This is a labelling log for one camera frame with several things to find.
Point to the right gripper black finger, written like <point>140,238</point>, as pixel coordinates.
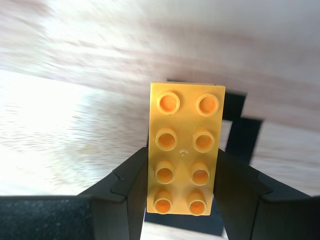
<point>262,212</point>
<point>105,215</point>

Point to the yellow long toy brick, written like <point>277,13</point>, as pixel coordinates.
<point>183,152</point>

